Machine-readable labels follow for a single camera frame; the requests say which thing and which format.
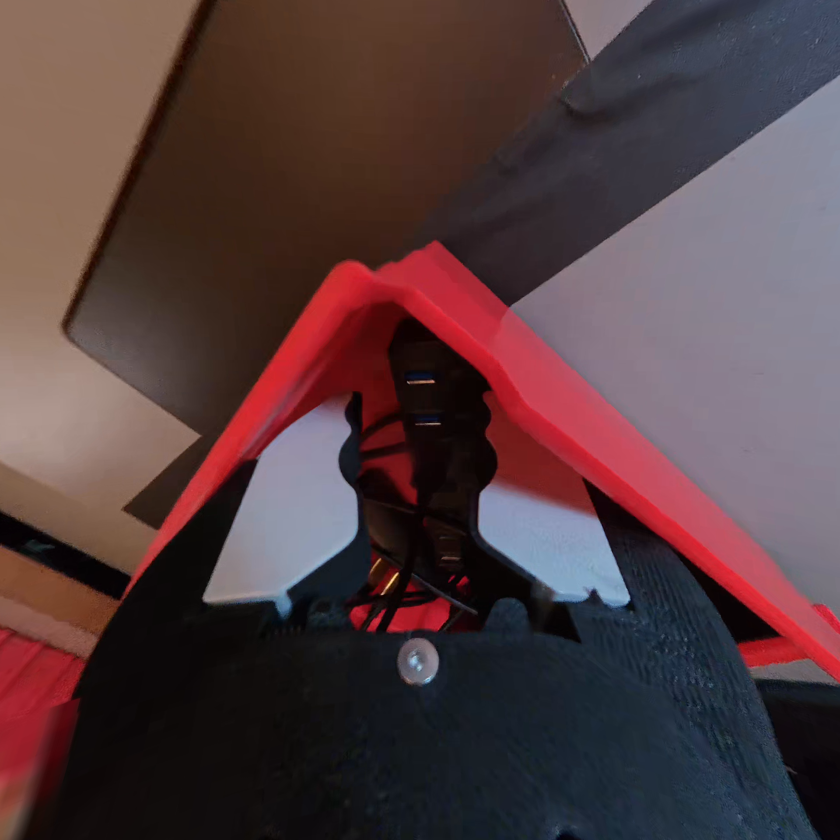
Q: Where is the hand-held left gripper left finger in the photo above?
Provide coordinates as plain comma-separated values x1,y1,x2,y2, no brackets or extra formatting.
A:
201,392,375,618

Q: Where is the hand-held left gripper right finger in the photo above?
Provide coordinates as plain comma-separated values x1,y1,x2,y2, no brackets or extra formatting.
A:
474,391,633,608

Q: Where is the braided cable with gold plug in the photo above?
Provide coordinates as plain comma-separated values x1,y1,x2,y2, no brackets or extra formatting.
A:
366,556,403,597

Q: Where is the red plastic bin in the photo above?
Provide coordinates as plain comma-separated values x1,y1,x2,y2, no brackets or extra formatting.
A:
121,239,840,683
0,626,86,840

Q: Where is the black multi-port USB hub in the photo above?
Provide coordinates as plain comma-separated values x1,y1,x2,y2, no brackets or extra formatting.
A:
387,318,501,578

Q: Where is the wooden side table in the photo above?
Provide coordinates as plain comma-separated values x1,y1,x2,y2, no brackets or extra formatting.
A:
0,545,122,654

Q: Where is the dark flat panel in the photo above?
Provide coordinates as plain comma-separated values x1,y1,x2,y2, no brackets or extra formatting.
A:
62,0,589,435

